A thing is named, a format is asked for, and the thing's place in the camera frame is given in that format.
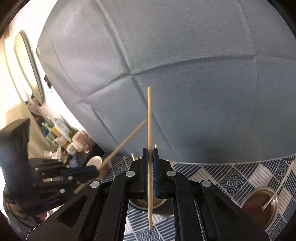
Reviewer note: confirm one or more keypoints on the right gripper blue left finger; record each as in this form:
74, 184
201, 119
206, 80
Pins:
145, 160

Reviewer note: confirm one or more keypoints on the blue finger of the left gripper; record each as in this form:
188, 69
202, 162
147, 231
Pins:
87, 171

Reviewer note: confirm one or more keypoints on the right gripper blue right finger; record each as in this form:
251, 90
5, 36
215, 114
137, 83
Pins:
155, 165

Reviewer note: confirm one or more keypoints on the bamboo chopstick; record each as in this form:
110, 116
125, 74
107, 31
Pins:
119, 147

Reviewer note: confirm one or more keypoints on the beige ceramic mug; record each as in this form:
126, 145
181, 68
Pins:
98, 163

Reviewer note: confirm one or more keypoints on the blue small box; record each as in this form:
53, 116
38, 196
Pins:
73, 162

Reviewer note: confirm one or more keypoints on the pink glass jar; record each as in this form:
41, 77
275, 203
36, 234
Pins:
82, 141

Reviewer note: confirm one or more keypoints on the black cylindrical utensil holder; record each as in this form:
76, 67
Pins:
142, 204

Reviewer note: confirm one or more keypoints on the white lotion bottle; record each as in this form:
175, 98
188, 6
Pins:
62, 128

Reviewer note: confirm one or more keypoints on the steel sauce bowl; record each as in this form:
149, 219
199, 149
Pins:
261, 205

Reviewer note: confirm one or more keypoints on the grey-blue backdrop cloth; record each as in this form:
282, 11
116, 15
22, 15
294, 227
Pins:
222, 75

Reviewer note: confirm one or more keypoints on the metal spoon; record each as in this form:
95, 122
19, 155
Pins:
279, 187

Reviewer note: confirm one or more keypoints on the oval wall mirror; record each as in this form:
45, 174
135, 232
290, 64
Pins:
30, 78

